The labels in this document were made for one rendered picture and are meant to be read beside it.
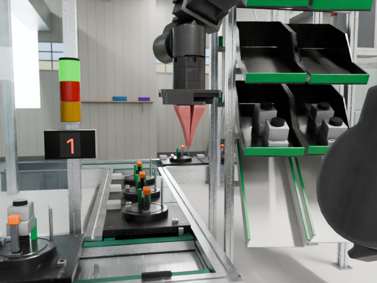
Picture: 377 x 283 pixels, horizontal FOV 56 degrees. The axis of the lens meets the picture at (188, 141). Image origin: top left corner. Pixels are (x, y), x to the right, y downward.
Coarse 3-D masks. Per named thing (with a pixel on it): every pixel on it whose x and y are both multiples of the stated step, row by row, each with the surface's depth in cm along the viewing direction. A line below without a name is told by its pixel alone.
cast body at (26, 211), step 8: (16, 200) 77; (24, 200) 77; (8, 208) 75; (16, 208) 75; (24, 208) 76; (32, 208) 79; (8, 216) 75; (24, 216) 76; (32, 216) 79; (24, 224) 75; (32, 224) 78; (8, 232) 74; (24, 232) 75
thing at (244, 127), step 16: (240, 80) 98; (240, 96) 101; (256, 96) 101; (272, 96) 101; (288, 96) 89; (240, 112) 97; (288, 112) 88; (240, 128) 85; (256, 144) 82; (288, 144) 82
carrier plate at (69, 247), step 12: (60, 240) 87; (72, 240) 87; (84, 240) 90; (60, 252) 80; (72, 252) 80; (48, 264) 74; (72, 264) 74; (0, 276) 69; (12, 276) 69; (24, 276) 69; (36, 276) 69; (48, 276) 69; (60, 276) 69; (72, 276) 70
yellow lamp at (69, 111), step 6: (60, 102) 87; (66, 102) 86; (72, 102) 86; (78, 102) 87; (60, 108) 87; (66, 108) 86; (72, 108) 86; (78, 108) 87; (60, 114) 87; (66, 114) 86; (72, 114) 86; (78, 114) 87; (66, 120) 86; (72, 120) 87; (78, 120) 88
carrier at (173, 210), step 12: (108, 204) 114; (120, 204) 114; (132, 204) 112; (156, 204) 113; (168, 204) 119; (108, 216) 106; (120, 216) 106; (132, 216) 102; (144, 216) 101; (156, 216) 102; (168, 216) 106; (180, 216) 106; (108, 228) 96; (120, 228) 96; (132, 228) 96; (144, 228) 96; (156, 228) 97; (168, 228) 98
